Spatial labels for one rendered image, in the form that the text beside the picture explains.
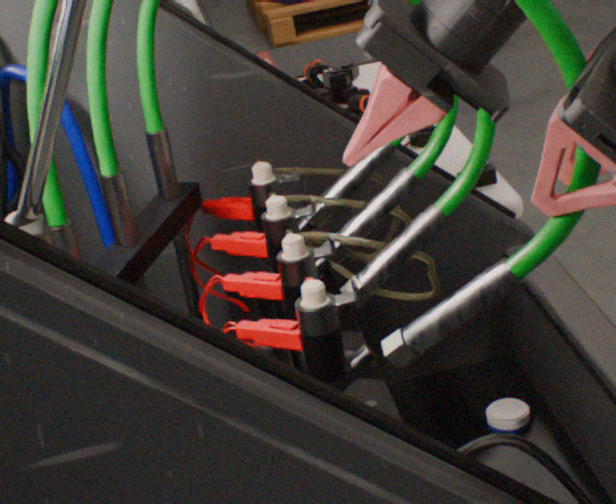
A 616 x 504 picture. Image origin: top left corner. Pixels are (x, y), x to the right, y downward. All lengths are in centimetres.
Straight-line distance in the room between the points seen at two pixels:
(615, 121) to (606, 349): 45
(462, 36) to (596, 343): 38
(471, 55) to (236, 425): 36
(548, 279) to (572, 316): 7
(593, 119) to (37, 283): 29
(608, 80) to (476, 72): 16
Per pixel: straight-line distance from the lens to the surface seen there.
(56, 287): 44
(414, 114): 77
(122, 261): 96
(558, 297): 112
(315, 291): 83
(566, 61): 67
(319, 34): 554
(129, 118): 111
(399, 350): 75
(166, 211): 103
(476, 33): 76
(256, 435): 47
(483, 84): 77
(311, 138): 114
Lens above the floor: 148
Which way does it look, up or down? 25 degrees down
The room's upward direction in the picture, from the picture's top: 10 degrees counter-clockwise
